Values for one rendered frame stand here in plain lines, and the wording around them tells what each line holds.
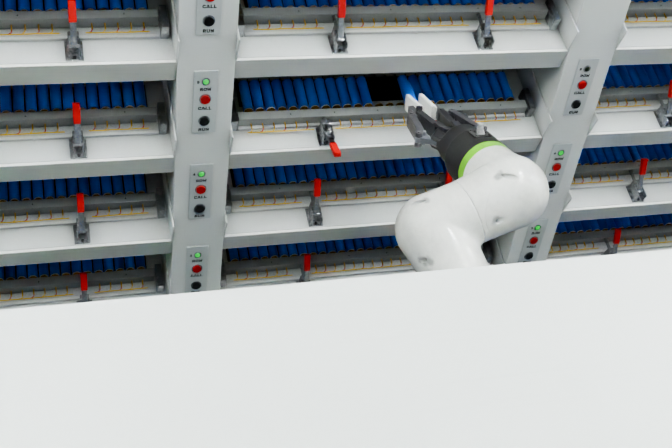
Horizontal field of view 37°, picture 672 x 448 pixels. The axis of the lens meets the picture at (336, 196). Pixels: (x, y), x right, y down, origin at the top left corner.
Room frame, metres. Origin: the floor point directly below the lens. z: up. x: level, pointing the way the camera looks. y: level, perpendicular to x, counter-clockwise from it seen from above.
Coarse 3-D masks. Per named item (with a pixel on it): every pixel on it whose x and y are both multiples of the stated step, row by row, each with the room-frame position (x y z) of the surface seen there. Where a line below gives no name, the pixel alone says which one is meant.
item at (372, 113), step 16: (240, 112) 1.50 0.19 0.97; (256, 112) 1.51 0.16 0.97; (272, 112) 1.52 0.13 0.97; (288, 112) 1.53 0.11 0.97; (304, 112) 1.53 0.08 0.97; (320, 112) 1.54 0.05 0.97; (336, 112) 1.55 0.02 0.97; (352, 112) 1.56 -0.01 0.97; (368, 112) 1.57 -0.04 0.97; (384, 112) 1.58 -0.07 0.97; (400, 112) 1.59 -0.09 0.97; (464, 112) 1.63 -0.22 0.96; (480, 112) 1.65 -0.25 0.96; (496, 112) 1.66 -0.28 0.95; (512, 112) 1.67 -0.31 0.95; (336, 128) 1.53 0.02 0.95
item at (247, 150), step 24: (432, 72) 1.73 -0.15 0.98; (456, 72) 1.74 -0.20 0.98; (480, 72) 1.76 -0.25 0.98; (528, 72) 1.74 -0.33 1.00; (528, 96) 1.70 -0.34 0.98; (480, 120) 1.64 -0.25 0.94; (528, 120) 1.67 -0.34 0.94; (240, 144) 1.46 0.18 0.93; (264, 144) 1.47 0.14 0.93; (288, 144) 1.48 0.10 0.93; (312, 144) 1.50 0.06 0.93; (360, 144) 1.52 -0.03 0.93; (384, 144) 1.54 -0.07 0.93; (408, 144) 1.55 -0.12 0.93; (504, 144) 1.62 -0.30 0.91; (528, 144) 1.64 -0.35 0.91
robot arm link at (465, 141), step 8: (480, 128) 1.33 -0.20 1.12; (464, 136) 1.32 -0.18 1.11; (472, 136) 1.32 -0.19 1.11; (480, 136) 1.31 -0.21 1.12; (488, 136) 1.32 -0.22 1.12; (456, 144) 1.31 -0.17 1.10; (464, 144) 1.30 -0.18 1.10; (472, 144) 1.30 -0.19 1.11; (448, 152) 1.32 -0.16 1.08; (456, 152) 1.30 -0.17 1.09; (464, 152) 1.29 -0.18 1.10; (448, 160) 1.31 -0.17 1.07; (456, 160) 1.29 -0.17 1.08; (448, 168) 1.31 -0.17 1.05; (456, 168) 1.28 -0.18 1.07; (456, 176) 1.28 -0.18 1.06
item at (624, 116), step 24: (624, 72) 1.83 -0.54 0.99; (648, 72) 1.85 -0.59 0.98; (600, 96) 1.75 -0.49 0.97; (624, 96) 1.77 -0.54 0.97; (648, 96) 1.79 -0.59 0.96; (600, 120) 1.72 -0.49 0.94; (624, 120) 1.73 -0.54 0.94; (648, 120) 1.75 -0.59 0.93; (600, 144) 1.70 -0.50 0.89; (624, 144) 1.72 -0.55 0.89; (648, 144) 1.74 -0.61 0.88
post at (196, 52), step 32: (192, 0) 1.41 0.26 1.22; (224, 0) 1.43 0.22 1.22; (192, 32) 1.41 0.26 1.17; (224, 32) 1.43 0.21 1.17; (192, 64) 1.41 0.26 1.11; (224, 64) 1.43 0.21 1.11; (192, 96) 1.41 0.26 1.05; (224, 96) 1.43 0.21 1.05; (224, 128) 1.43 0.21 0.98; (192, 160) 1.41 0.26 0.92; (224, 160) 1.43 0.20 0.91; (224, 192) 1.43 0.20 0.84; (192, 224) 1.41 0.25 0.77
